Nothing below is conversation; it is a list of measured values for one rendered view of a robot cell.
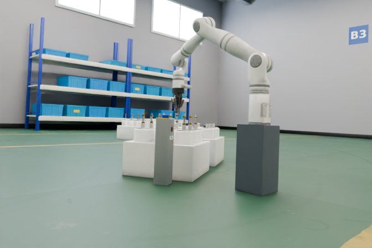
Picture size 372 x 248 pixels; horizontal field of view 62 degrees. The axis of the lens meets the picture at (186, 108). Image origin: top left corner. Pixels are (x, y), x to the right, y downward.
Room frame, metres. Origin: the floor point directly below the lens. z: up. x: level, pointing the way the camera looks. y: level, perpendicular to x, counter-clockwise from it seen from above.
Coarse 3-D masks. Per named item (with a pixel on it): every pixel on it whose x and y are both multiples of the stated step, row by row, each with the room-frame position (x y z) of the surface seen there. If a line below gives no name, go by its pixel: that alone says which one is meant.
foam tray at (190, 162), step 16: (128, 144) 1.65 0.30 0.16; (144, 144) 1.63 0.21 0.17; (176, 144) 1.59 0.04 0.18; (192, 144) 1.62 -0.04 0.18; (208, 144) 1.88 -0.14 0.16; (128, 160) 1.65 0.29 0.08; (144, 160) 1.63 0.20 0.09; (176, 160) 1.58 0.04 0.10; (192, 160) 1.55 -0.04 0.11; (208, 160) 1.89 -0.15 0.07; (144, 176) 1.62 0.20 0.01; (176, 176) 1.58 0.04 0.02; (192, 176) 1.55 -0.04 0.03
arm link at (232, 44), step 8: (224, 40) 1.51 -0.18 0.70; (232, 40) 1.49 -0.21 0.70; (240, 40) 1.49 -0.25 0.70; (224, 48) 1.53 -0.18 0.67; (232, 48) 1.49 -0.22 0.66; (240, 48) 1.49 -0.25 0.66; (248, 48) 1.48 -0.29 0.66; (240, 56) 1.50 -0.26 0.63; (248, 56) 1.49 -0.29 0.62; (272, 64) 1.42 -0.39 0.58
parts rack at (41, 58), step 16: (32, 32) 5.69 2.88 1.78; (32, 48) 5.70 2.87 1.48; (128, 48) 6.51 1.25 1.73; (48, 64) 5.95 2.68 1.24; (64, 64) 6.14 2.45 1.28; (80, 64) 6.19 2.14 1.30; (96, 64) 6.00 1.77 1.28; (128, 64) 6.52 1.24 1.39; (112, 80) 6.92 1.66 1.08; (128, 80) 6.53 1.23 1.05; (112, 96) 6.90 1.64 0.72; (128, 96) 6.54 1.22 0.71; (144, 96) 6.83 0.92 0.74; (160, 96) 7.14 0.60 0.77; (32, 112) 5.47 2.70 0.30; (128, 112) 6.55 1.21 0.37; (112, 128) 6.92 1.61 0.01
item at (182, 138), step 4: (176, 132) 1.62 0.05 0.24; (180, 132) 1.60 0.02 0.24; (184, 132) 1.60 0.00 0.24; (188, 132) 1.61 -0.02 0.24; (192, 132) 1.63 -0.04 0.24; (176, 136) 1.62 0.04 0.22; (180, 136) 1.60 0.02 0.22; (184, 136) 1.60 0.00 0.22; (188, 136) 1.61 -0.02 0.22; (192, 136) 1.64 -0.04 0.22; (176, 140) 1.62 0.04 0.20; (180, 140) 1.60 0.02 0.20; (184, 140) 1.60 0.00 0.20; (188, 140) 1.61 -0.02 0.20; (192, 140) 1.64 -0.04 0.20; (180, 144) 1.60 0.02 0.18; (184, 144) 1.60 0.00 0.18; (188, 144) 1.61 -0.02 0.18
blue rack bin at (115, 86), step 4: (108, 84) 6.30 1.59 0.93; (112, 84) 6.31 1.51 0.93; (116, 84) 6.37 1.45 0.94; (120, 84) 6.43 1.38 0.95; (124, 84) 6.50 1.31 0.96; (108, 88) 6.30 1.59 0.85; (112, 88) 6.31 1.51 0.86; (116, 88) 6.38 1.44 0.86; (120, 88) 6.44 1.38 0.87; (124, 88) 6.51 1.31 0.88
